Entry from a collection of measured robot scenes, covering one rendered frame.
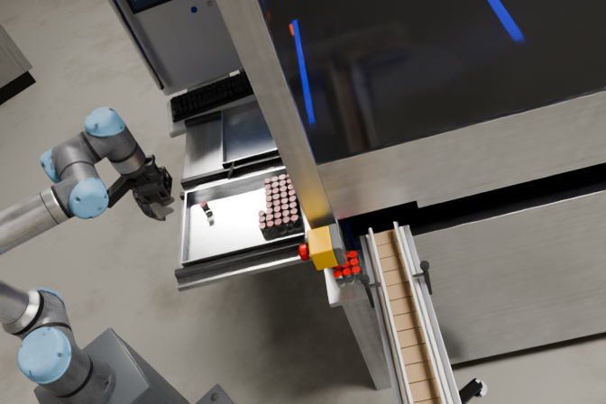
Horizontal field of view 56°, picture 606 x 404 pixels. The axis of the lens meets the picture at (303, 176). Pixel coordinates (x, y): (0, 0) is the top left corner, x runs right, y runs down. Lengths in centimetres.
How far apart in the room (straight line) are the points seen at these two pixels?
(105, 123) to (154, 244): 174
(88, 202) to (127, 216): 200
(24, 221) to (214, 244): 58
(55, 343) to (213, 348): 112
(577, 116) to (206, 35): 137
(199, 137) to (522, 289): 112
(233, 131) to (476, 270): 88
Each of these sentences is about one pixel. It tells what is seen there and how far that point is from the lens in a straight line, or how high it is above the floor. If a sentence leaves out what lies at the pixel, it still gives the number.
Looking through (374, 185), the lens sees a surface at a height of 110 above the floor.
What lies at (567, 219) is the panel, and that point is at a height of 80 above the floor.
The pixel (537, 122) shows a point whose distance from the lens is 131.
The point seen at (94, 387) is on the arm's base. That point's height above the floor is 85.
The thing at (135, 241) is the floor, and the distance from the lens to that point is 305.
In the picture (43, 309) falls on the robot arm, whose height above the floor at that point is 102.
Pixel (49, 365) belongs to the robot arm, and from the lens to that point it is 150.
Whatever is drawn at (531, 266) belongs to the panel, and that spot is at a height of 61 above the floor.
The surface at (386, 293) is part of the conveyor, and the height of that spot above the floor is 97.
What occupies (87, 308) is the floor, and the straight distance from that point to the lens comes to 295.
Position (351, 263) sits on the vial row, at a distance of 140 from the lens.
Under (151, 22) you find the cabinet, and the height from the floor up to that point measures 112.
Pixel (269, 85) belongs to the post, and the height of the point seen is 145.
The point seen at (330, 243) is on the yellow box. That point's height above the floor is 103.
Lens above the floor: 208
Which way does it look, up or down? 46 degrees down
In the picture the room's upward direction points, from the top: 21 degrees counter-clockwise
